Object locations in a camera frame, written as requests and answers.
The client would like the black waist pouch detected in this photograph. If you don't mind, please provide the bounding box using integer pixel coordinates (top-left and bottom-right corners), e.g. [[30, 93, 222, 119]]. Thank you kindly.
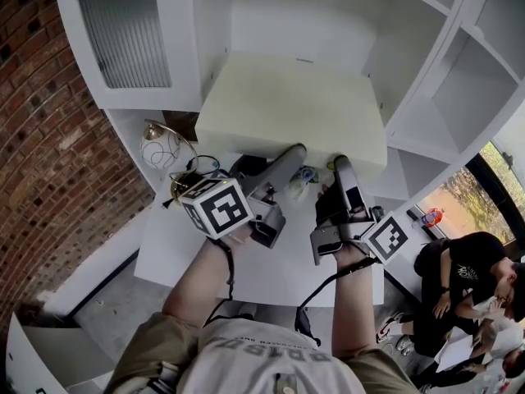
[[294, 306, 322, 347]]

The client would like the person's white shirt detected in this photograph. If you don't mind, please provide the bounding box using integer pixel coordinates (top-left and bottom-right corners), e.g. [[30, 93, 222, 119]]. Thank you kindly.
[[186, 318, 362, 394]]

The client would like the black framed window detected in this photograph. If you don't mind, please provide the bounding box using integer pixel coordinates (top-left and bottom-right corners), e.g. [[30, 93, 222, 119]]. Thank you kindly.
[[409, 137, 525, 245]]

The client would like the person's khaki jacket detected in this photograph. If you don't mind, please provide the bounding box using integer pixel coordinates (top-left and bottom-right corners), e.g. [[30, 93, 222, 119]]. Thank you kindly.
[[104, 312, 415, 394]]

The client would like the person's left forearm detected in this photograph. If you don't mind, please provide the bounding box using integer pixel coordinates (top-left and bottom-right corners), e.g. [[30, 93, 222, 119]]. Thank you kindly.
[[162, 230, 251, 330]]

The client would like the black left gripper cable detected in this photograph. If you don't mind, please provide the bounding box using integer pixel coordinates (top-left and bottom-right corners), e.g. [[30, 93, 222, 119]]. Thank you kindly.
[[203, 236, 235, 328]]

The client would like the black lamp cable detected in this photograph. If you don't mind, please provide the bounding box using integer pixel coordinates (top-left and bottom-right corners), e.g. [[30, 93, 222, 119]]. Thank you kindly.
[[162, 153, 222, 213]]

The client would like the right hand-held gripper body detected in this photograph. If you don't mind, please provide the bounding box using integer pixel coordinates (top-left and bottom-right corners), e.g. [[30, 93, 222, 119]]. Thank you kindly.
[[309, 181, 413, 267]]

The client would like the person's right forearm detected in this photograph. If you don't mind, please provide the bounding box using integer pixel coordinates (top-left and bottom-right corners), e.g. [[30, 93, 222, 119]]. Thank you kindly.
[[330, 240, 385, 359]]

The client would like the pale green box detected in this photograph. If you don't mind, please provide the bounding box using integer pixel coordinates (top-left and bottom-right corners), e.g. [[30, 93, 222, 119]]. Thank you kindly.
[[194, 51, 389, 172]]

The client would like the white shelf cabinet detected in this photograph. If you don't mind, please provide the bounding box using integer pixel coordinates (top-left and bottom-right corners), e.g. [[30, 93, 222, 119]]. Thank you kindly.
[[52, 0, 525, 204]]

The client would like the white paper sheet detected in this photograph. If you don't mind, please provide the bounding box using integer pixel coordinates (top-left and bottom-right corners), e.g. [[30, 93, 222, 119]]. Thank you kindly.
[[434, 334, 477, 371]]

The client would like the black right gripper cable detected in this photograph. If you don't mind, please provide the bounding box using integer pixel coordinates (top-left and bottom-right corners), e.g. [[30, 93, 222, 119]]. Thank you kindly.
[[295, 260, 377, 315]]

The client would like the white globe lamp gold arc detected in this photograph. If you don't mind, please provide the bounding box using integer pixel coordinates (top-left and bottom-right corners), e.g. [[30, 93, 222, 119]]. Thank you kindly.
[[139, 118, 200, 205]]

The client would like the black backpack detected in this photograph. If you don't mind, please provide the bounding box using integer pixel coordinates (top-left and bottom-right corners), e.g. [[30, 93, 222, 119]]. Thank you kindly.
[[413, 240, 436, 278]]

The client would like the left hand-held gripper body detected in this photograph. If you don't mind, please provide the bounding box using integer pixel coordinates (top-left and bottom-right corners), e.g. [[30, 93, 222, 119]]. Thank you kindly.
[[180, 177, 287, 250]]

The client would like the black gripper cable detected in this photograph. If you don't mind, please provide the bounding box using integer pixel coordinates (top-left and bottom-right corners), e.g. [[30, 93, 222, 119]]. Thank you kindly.
[[203, 236, 235, 328], [295, 260, 377, 315]]

